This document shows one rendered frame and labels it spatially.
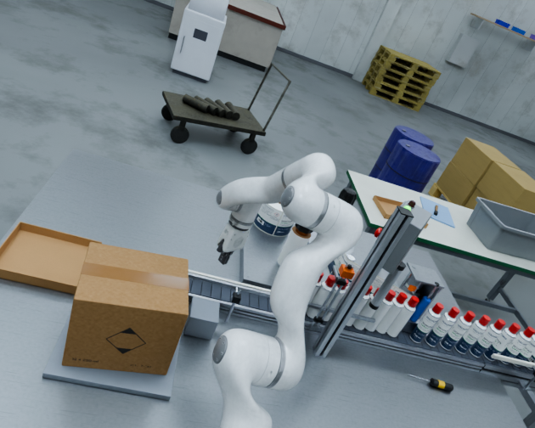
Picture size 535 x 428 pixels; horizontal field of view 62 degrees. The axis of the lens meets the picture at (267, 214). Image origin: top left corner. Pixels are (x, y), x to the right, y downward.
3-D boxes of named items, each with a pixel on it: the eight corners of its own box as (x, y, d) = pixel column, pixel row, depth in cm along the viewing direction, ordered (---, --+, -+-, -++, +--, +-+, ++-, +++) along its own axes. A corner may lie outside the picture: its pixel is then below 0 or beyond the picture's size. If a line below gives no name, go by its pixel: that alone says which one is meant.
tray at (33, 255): (100, 250, 175) (102, 241, 173) (79, 295, 153) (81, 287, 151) (19, 229, 168) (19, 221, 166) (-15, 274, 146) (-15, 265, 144)
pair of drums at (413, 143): (397, 184, 594) (426, 132, 556) (422, 228, 506) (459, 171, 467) (353, 170, 581) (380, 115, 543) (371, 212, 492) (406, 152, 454)
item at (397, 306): (384, 327, 189) (408, 292, 179) (385, 336, 185) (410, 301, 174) (373, 323, 189) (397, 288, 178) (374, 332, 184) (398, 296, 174)
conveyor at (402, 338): (471, 353, 202) (476, 347, 200) (479, 368, 195) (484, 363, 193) (99, 263, 167) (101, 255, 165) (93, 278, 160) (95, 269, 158)
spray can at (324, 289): (318, 313, 181) (340, 276, 171) (316, 321, 177) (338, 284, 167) (306, 307, 182) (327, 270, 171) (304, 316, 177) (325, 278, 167)
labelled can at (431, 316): (418, 335, 192) (443, 301, 182) (421, 345, 188) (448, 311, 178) (407, 333, 191) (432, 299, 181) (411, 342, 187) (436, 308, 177)
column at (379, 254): (323, 349, 173) (409, 209, 140) (324, 358, 169) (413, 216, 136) (312, 346, 172) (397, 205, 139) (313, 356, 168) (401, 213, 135)
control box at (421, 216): (405, 256, 160) (433, 213, 151) (391, 275, 146) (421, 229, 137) (380, 240, 163) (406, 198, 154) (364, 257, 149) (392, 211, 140)
